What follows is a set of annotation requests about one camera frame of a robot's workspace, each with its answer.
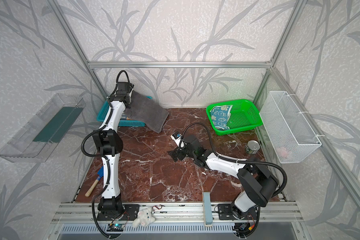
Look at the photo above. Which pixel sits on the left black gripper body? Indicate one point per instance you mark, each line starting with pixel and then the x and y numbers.
pixel 128 98

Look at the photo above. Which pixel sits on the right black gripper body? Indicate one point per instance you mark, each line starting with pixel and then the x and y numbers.
pixel 178 153

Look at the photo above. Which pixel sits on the grey towel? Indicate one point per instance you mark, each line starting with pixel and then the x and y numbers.
pixel 147 111

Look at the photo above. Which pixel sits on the teal patterned towel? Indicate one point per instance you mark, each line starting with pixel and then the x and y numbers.
pixel 220 116

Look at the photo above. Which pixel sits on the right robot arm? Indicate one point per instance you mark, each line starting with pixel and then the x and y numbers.
pixel 261 180

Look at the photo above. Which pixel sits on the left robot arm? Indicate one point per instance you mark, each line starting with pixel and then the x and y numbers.
pixel 107 144

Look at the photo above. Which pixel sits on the teal plastic basket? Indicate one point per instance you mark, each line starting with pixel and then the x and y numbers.
pixel 124 122

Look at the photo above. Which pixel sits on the metal tin can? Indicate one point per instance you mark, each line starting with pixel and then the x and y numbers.
pixel 252 147

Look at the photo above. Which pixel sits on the green plastic basket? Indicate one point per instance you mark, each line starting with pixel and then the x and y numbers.
pixel 244 116

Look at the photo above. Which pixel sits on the grey blue sponge block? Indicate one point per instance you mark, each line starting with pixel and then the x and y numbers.
pixel 207 210

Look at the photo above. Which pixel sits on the white plush toy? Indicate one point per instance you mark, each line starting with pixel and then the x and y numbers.
pixel 144 218

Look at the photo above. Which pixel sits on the green lit circuit board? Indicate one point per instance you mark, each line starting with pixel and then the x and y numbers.
pixel 115 227

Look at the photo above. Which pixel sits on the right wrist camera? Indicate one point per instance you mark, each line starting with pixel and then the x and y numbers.
pixel 179 139

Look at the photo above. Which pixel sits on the pink item in wire basket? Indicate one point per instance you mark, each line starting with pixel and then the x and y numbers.
pixel 283 153

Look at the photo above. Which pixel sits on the white wire mesh basket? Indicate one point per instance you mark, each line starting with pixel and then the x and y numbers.
pixel 287 127

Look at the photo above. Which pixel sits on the clear plastic wall bin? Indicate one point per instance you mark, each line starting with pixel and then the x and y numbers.
pixel 35 142

